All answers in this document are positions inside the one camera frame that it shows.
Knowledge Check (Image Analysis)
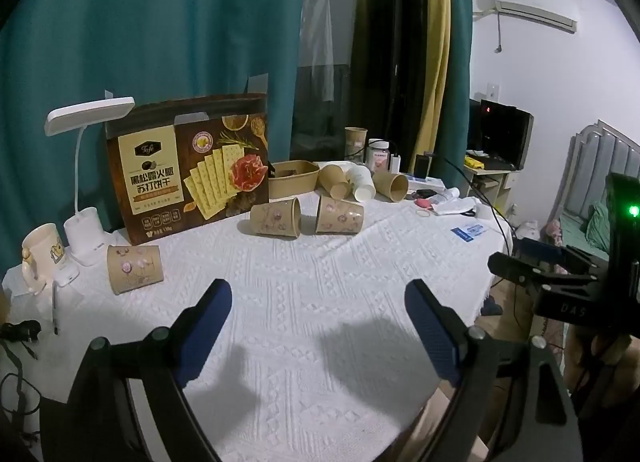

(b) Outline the narrow teal curtain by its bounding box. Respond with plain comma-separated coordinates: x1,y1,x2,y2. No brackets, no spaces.
444,0,474,165

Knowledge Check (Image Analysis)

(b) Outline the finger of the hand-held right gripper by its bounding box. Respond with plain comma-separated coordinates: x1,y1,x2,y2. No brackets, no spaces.
487,251,601,300
514,237,608,273

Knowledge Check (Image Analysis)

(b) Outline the cream cartoon mug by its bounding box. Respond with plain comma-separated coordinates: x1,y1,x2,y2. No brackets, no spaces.
20,223,81,295

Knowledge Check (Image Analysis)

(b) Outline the white paper cup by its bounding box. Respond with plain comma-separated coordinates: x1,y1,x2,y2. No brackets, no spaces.
346,165,376,203

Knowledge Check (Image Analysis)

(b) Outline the white plastic bag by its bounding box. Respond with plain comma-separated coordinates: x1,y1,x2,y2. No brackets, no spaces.
431,187,481,217

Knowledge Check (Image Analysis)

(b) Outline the plain brown paper cup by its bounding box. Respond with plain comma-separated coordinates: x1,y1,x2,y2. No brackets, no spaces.
372,169,410,203
319,164,356,199

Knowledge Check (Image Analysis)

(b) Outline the white air conditioner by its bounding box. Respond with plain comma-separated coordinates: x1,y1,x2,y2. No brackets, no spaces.
472,0,579,34

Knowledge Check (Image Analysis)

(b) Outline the clear jar with pink contents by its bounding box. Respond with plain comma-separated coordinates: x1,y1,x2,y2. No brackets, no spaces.
366,139,391,171

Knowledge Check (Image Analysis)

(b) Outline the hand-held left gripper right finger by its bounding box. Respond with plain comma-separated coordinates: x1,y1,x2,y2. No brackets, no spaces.
400,278,586,462

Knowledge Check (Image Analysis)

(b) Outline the grey padded bed headboard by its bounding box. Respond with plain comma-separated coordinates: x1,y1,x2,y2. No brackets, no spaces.
546,119,640,247

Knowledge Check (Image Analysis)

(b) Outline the yellow curtain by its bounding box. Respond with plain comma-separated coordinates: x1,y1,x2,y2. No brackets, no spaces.
411,0,454,177

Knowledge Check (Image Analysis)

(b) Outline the blue and white card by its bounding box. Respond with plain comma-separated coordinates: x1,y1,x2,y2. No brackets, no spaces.
450,223,490,241

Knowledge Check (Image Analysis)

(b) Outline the green pillow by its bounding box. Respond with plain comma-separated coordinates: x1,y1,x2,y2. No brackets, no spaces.
584,201,613,253

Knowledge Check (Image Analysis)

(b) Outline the black cable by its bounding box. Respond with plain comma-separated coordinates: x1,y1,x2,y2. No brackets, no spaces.
425,152,533,343

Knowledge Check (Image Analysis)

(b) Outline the tall brown paper cup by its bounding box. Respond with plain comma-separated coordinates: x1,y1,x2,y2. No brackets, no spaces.
344,127,369,165

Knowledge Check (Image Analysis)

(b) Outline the brown paper bowl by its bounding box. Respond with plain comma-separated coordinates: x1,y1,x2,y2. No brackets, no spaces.
268,160,321,201

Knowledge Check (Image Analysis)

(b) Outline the black monitor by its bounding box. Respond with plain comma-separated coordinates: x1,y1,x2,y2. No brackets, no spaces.
479,98,534,171

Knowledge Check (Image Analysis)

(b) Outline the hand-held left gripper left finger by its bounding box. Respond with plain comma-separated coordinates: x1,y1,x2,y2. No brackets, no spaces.
40,278,234,462

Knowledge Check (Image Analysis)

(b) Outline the small light wooden desk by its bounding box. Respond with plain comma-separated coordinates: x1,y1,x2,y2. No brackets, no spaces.
462,152,517,225

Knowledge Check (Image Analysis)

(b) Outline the dark glass window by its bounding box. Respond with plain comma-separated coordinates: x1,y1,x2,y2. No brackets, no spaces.
290,0,432,167

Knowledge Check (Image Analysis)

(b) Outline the floral brown paper cup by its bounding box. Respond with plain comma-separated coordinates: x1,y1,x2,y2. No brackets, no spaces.
249,197,302,239
106,244,165,295
315,196,364,235

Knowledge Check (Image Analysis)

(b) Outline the black strap with cable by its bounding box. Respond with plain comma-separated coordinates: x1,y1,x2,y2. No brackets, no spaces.
0,320,45,448

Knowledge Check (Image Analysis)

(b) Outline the person's right hand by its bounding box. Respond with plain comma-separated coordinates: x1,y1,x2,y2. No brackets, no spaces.
562,324,640,395

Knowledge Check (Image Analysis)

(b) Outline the white desk lamp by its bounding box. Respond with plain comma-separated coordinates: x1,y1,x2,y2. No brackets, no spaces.
44,96,136,267

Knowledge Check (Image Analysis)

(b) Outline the brown cracker box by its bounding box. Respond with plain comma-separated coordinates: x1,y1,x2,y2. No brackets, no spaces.
104,93,271,245

